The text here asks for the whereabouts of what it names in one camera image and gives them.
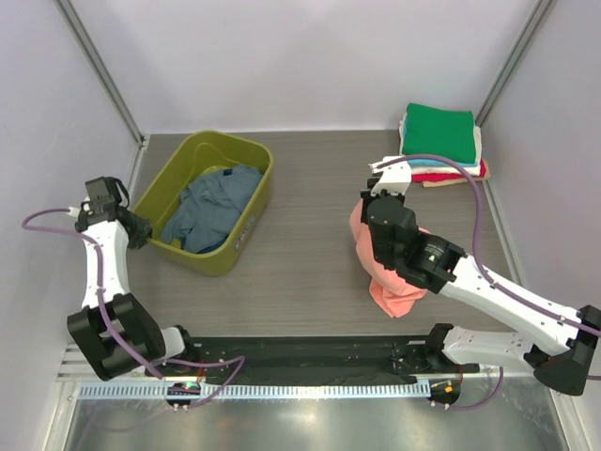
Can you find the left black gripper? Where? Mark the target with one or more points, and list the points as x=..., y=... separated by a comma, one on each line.
x=142, y=231

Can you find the tan folded t shirt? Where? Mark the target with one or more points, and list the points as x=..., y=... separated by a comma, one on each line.
x=484, y=175

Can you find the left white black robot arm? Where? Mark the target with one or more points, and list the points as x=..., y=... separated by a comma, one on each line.
x=113, y=330

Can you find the left aluminium frame post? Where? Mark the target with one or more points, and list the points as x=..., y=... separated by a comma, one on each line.
x=93, y=57

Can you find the white slotted cable duct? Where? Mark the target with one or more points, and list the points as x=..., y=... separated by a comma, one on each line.
x=157, y=390

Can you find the olive green plastic bin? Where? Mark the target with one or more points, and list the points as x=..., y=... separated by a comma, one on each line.
x=200, y=154

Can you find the green folded t shirt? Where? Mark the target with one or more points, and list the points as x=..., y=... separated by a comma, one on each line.
x=446, y=133

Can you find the red folded t shirt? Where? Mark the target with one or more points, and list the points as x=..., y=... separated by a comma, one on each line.
x=438, y=178

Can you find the white folded t shirt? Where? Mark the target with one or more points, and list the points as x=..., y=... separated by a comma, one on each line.
x=449, y=170

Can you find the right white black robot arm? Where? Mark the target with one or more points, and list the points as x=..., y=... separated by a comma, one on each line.
x=555, y=342

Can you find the light blue folded t shirt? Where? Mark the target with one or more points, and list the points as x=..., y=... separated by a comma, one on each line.
x=437, y=163

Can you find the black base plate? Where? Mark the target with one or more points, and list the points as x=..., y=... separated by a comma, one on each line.
x=328, y=360

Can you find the blue grey t shirt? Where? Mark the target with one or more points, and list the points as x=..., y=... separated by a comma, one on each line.
x=210, y=207

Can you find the salmon pink t shirt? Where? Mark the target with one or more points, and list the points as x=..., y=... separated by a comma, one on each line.
x=392, y=293

